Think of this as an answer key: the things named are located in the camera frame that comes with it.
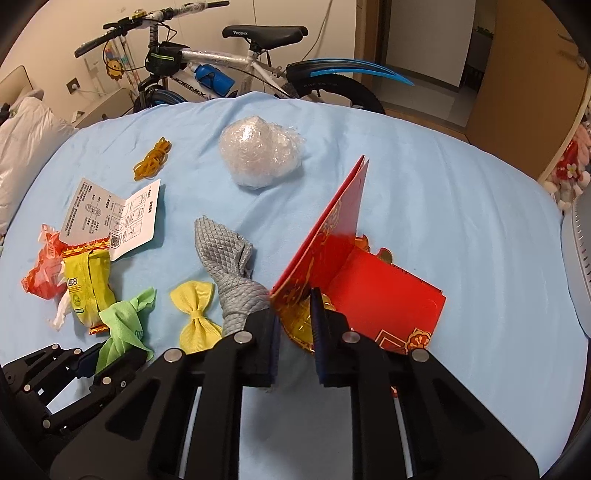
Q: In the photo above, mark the bundle of yellow rubber bands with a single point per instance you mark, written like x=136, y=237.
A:
x=152, y=159

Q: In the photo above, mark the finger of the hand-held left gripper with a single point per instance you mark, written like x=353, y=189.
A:
x=85, y=362
x=117, y=374

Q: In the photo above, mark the pile of plush toys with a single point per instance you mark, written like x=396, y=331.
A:
x=570, y=166

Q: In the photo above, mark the red plastic bag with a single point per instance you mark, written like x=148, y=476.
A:
x=41, y=272

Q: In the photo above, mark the yellow snack packet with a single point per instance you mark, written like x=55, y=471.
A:
x=90, y=286

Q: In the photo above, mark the red and gold card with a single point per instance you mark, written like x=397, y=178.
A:
x=383, y=290

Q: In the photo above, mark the white and blue bicycle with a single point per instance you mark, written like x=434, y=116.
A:
x=258, y=69

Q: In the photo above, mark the green cloth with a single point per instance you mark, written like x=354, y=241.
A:
x=122, y=323

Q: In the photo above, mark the beige nightstand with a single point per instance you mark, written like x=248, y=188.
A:
x=104, y=106

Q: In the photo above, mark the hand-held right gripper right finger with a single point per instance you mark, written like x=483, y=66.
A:
x=318, y=339

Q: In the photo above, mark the ball of clear plastic wrap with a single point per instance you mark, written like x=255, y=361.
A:
x=258, y=152

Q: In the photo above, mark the beige headboard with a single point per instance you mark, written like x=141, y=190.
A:
x=16, y=85

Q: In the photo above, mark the yellow cartoon animal hanger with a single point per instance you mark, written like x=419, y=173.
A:
x=114, y=70

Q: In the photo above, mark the yellow ribbon bow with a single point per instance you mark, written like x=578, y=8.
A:
x=196, y=314

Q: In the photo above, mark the white crumpled plastic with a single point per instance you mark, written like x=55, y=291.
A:
x=60, y=314

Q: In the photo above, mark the white pillow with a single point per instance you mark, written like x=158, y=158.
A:
x=27, y=143

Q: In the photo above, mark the wooden door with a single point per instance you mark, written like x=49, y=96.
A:
x=526, y=92

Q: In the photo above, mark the wall socket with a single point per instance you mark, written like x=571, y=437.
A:
x=73, y=86

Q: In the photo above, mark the white fan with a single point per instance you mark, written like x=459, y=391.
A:
x=577, y=267

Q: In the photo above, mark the black bicycle frame bag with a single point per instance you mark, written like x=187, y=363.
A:
x=164, y=59

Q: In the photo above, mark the grey quilted cloth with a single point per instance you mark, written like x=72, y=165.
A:
x=231, y=267

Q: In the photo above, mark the blue water bottle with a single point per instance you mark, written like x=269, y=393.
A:
x=214, y=79

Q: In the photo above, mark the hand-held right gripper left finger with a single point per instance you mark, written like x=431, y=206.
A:
x=273, y=344

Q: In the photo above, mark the white printed paper leaflet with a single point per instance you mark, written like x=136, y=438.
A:
x=108, y=217

